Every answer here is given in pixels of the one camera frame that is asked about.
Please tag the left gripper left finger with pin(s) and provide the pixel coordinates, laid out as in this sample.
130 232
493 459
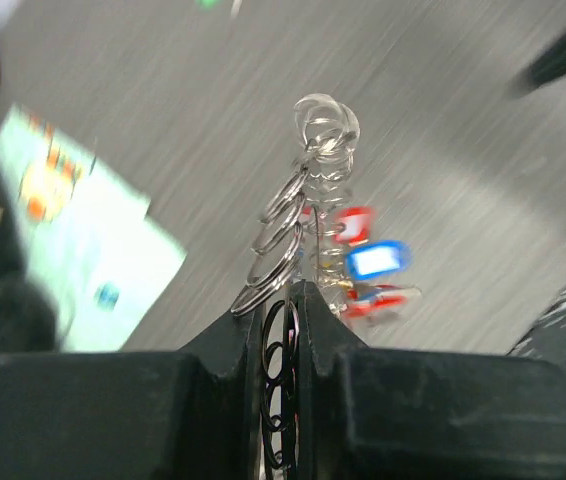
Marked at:
191 413

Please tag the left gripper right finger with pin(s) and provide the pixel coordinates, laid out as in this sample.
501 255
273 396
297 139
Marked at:
373 413

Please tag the blue key tag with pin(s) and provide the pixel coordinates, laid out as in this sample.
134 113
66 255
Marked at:
377 259

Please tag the red key tags bunch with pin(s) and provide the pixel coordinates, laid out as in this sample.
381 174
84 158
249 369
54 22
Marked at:
338 234

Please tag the large keyring with small rings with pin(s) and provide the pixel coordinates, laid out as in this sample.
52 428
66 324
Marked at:
298 225

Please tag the mint green cartoon cloth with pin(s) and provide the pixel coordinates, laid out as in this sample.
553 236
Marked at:
89 242

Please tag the silver key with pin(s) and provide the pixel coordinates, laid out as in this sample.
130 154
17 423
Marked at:
235 8

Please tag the green key tag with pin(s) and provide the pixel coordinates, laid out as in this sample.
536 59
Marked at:
207 4

